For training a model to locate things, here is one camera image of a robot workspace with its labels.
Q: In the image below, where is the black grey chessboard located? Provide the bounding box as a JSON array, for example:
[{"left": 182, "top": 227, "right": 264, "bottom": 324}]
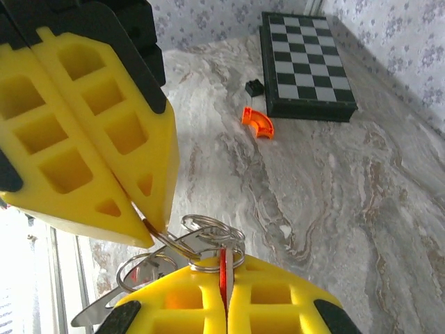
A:
[{"left": 259, "top": 10, "right": 359, "bottom": 124}]

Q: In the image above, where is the single metal key ring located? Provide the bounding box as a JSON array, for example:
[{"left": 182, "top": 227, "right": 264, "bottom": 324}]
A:
[{"left": 142, "top": 214, "right": 203, "bottom": 262}]

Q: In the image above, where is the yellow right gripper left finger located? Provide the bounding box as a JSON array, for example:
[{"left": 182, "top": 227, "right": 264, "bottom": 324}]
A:
[{"left": 92, "top": 257, "right": 229, "bottom": 334}]

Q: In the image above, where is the aluminium frame post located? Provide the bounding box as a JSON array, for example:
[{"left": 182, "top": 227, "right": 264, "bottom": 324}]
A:
[{"left": 303, "top": 0, "right": 327, "bottom": 17}]

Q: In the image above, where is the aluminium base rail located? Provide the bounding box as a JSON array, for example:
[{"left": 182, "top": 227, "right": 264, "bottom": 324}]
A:
[{"left": 48, "top": 225, "right": 92, "bottom": 326}]

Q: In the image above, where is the orange curved plastic piece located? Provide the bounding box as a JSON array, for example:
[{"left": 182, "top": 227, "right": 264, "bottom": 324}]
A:
[{"left": 241, "top": 106, "right": 276, "bottom": 141}]

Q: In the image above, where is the red plastic key tag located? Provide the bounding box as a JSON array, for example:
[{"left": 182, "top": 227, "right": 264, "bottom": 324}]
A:
[{"left": 218, "top": 245, "right": 235, "bottom": 310}]

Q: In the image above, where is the small black toy brick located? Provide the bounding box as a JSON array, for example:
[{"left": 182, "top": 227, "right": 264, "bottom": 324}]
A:
[{"left": 244, "top": 79, "right": 266, "bottom": 99}]

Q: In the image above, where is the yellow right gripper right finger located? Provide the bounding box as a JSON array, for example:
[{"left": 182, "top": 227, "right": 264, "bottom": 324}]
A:
[{"left": 226, "top": 254, "right": 363, "bottom": 334}]

